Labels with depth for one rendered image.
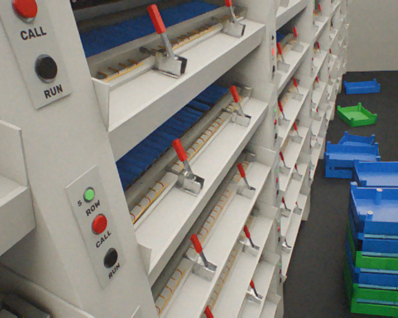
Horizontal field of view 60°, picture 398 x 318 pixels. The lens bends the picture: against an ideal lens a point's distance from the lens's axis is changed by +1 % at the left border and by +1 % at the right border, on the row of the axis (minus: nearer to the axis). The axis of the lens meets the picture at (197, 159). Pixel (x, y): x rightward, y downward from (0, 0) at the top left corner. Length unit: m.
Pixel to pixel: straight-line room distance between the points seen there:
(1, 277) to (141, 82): 0.27
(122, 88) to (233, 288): 0.62
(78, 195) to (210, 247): 0.45
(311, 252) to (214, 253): 1.13
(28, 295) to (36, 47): 0.25
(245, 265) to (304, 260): 0.84
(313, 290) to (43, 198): 1.45
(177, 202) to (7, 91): 0.33
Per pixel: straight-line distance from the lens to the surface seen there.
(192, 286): 0.67
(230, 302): 0.89
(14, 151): 0.27
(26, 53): 0.28
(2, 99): 0.27
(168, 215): 0.52
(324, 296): 1.64
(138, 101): 0.41
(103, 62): 0.44
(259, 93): 0.92
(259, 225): 1.08
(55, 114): 0.30
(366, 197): 1.48
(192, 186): 0.55
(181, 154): 0.54
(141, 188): 0.52
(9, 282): 0.42
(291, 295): 1.63
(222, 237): 0.76
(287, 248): 1.55
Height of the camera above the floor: 1.24
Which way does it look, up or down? 28 degrees down
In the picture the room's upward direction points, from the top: 9 degrees counter-clockwise
